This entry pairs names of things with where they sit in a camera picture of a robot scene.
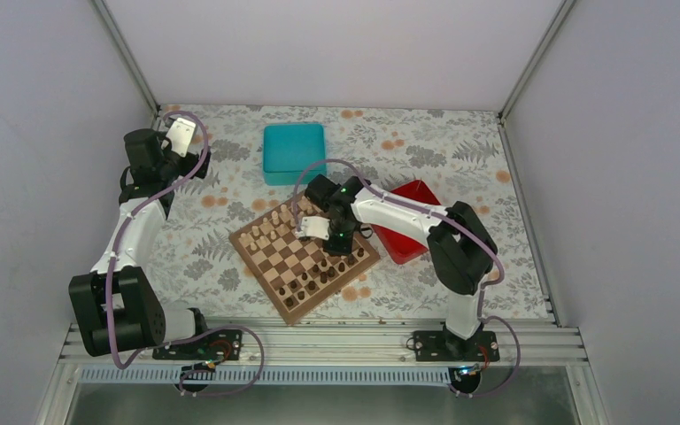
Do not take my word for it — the red plastic tray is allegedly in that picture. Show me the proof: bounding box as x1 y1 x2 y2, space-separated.
372 180 440 265

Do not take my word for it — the wooden chess board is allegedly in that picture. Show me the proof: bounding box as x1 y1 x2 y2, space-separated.
229 199 381 325

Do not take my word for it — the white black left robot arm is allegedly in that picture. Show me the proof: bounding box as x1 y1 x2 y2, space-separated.
68 112 212 359

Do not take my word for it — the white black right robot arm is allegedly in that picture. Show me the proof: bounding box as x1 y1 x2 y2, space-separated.
296 174 502 360

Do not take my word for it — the teal plastic box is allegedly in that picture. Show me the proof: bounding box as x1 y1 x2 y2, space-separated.
262 123 327 186

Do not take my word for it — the floral patterned table mat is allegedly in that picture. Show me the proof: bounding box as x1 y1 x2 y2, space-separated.
145 105 549 320

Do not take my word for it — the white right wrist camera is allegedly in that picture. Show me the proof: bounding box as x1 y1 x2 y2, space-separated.
295 216 330 240

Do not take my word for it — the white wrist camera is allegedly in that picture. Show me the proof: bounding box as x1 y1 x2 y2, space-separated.
295 216 330 240
166 118 197 158

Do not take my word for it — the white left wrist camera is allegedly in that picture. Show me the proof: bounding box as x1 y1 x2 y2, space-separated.
166 118 197 158

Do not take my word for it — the left aluminium corner post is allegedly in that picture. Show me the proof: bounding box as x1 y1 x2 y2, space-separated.
89 0 159 114

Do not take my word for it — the aluminium corner post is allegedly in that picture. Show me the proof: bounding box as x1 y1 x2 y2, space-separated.
89 0 159 114
498 0 578 126

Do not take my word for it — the aluminium front rail frame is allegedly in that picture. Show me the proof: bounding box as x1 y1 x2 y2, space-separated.
58 321 589 368

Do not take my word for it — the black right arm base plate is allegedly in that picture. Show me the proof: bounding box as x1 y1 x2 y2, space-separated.
407 330 500 362

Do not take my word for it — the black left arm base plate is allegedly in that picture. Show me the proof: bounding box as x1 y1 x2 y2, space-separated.
152 328 243 362

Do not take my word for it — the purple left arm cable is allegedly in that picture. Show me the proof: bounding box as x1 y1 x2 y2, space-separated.
101 110 266 398

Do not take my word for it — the right aluminium corner post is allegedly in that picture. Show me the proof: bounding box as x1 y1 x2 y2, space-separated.
498 0 578 126

